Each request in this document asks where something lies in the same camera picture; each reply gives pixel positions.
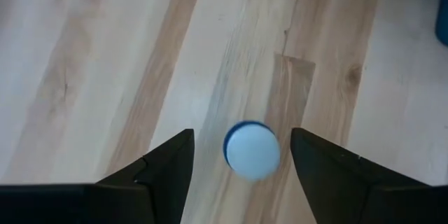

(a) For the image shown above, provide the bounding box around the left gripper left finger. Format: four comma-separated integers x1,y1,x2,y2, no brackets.
96,128,195,224

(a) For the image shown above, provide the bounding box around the blue plastic bin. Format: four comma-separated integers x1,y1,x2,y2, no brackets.
435,0,448,47

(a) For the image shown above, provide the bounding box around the blue glue stick white cap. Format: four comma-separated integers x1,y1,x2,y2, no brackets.
223,120,281,182

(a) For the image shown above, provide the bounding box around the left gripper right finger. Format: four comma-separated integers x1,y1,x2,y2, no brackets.
290,127,435,224

